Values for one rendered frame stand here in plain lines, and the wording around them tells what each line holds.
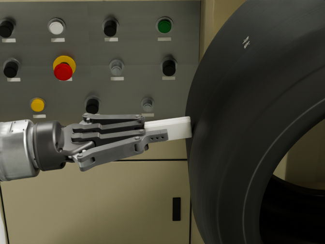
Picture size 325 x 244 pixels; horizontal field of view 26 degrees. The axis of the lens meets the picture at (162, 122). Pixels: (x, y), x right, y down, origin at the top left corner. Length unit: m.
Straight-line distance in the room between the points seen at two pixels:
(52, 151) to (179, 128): 0.19
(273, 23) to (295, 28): 0.05
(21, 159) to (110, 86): 0.64
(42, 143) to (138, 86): 0.64
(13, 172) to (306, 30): 0.47
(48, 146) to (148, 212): 0.79
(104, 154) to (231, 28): 0.27
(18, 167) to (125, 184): 0.71
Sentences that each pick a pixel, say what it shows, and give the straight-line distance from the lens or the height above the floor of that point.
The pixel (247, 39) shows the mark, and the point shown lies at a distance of 1.01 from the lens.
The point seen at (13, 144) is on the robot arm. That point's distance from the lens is 1.06.
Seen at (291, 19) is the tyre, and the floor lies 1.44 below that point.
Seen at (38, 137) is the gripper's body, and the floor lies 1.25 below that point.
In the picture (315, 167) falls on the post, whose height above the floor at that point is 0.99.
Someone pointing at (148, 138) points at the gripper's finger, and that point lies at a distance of 1.05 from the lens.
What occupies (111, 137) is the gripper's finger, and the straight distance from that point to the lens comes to 1.05.
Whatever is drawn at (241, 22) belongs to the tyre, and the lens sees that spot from 1.07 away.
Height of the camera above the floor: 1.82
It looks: 32 degrees down
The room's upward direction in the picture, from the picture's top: straight up
